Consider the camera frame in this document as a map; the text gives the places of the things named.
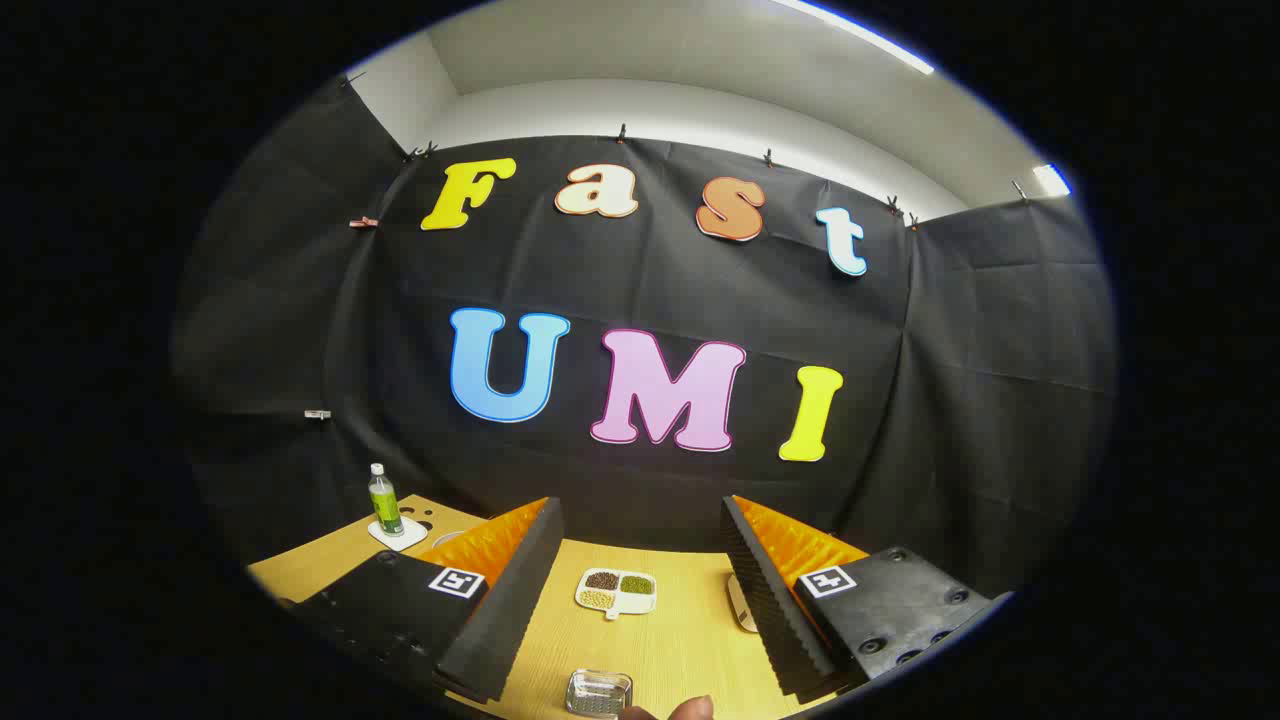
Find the metal wire cutlery rack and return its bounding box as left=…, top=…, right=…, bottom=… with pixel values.
left=565, top=669, right=635, bottom=719

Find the white divided bean tray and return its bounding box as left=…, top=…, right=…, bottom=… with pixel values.
left=574, top=566, right=659, bottom=621

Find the beige flat device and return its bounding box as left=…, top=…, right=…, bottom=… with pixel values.
left=726, top=573, right=761, bottom=634

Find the white square coaster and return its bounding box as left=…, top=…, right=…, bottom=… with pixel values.
left=366, top=515, right=429, bottom=553

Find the black backdrop cloth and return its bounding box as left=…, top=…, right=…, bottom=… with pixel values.
left=170, top=75, right=1119, bottom=601

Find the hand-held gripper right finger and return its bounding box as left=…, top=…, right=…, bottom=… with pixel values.
left=720, top=494, right=1013, bottom=701

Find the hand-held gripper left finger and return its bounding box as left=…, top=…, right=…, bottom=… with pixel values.
left=288, top=496, right=565, bottom=705

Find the green drink bottle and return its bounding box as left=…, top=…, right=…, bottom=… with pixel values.
left=367, top=462, right=406, bottom=538

